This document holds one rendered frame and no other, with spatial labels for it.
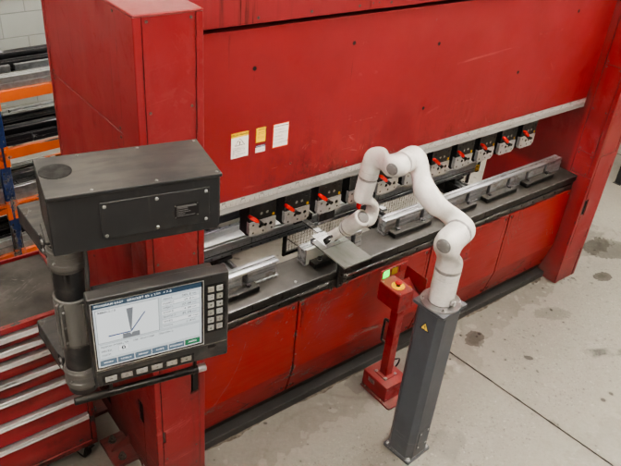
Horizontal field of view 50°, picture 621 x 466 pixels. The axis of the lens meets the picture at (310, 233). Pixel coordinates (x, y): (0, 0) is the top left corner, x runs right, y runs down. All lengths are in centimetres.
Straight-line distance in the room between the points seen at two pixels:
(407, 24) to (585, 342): 262
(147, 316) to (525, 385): 280
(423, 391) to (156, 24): 212
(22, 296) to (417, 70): 210
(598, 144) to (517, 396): 176
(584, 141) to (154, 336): 347
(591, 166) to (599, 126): 28
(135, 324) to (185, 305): 16
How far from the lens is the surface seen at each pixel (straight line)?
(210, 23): 258
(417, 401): 347
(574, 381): 459
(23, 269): 336
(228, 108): 276
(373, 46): 315
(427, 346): 324
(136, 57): 225
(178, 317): 223
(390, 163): 287
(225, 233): 350
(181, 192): 200
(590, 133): 491
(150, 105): 233
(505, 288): 510
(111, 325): 218
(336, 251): 339
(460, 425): 405
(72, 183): 198
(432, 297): 312
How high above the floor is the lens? 288
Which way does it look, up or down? 32 degrees down
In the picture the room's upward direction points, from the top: 6 degrees clockwise
